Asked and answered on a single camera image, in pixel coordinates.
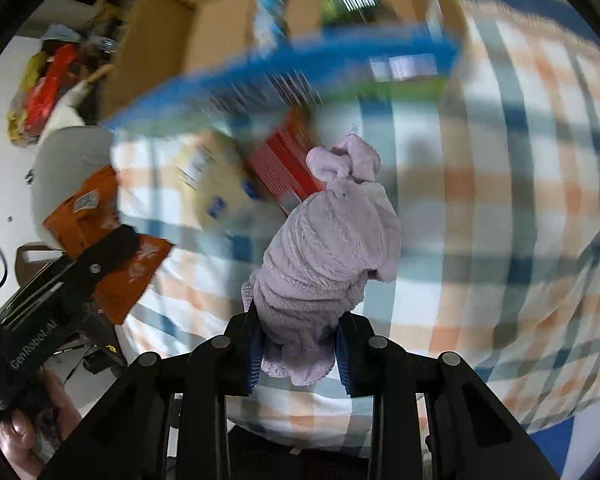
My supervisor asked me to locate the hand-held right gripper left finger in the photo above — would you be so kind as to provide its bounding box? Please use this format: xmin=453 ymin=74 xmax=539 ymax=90
xmin=40 ymin=310 xmax=267 ymax=480

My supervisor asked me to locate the plaid bed sheet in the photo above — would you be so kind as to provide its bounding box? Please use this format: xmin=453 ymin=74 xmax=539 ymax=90
xmin=111 ymin=0 xmax=600 ymax=456

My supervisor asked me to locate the lilac fluffy towel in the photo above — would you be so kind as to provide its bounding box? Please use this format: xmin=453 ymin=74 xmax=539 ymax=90
xmin=242 ymin=132 xmax=404 ymax=387

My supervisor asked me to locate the small tan box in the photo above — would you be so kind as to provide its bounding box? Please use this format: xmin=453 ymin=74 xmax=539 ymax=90
xmin=15 ymin=241 xmax=67 ymax=287

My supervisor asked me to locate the brown cardboard box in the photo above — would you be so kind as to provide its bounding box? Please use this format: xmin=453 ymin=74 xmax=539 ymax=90
xmin=100 ymin=0 xmax=468 ymax=126

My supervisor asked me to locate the blue and white packet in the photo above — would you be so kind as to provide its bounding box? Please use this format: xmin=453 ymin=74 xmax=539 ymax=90
xmin=251 ymin=0 xmax=289 ymax=57

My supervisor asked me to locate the red carton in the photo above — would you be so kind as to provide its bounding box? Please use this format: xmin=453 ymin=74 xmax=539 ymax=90
xmin=244 ymin=107 xmax=327 ymax=217

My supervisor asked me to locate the white plush toy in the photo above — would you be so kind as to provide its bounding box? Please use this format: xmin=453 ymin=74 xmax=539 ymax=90
xmin=42 ymin=81 xmax=90 ymax=133

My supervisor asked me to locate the blue plastic basket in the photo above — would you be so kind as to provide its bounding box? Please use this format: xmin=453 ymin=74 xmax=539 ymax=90
xmin=100 ymin=24 xmax=462 ymax=137

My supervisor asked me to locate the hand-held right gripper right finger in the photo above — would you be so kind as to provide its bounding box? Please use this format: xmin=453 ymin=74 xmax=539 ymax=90
xmin=336 ymin=312 xmax=561 ymax=480

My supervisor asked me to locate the person's left hand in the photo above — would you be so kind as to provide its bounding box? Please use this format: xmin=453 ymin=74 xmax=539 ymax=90
xmin=0 ymin=367 xmax=82 ymax=467

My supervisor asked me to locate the grey round cushion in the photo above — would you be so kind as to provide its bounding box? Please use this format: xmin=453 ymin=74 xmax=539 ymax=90
xmin=30 ymin=126 xmax=117 ymax=253

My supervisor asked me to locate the orange snack packet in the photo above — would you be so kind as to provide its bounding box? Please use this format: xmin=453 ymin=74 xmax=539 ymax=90
xmin=42 ymin=165 xmax=174 ymax=326

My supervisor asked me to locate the yellow snack packet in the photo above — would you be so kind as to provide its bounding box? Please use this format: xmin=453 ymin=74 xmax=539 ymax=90
xmin=172 ymin=129 xmax=262 ymax=237

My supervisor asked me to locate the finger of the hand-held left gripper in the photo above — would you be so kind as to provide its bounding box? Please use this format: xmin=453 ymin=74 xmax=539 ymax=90
xmin=34 ymin=224 xmax=142 ymax=312
xmin=80 ymin=305 xmax=129 ymax=368

